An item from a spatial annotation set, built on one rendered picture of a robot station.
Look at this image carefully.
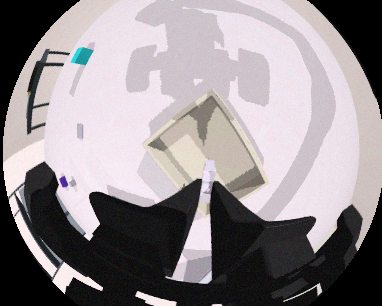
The purple rectangular block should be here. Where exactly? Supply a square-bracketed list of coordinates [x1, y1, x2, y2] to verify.
[60, 175, 69, 188]

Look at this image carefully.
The cyan cube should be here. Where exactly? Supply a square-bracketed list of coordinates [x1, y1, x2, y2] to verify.
[70, 47, 94, 66]

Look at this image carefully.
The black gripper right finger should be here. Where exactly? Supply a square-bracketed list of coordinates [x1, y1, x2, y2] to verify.
[210, 180, 316, 283]

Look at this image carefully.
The beige open tray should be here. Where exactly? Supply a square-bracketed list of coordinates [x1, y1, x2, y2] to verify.
[142, 88, 270, 202]

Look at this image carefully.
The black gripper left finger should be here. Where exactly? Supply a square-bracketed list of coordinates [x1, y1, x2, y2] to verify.
[89, 178, 202, 278]

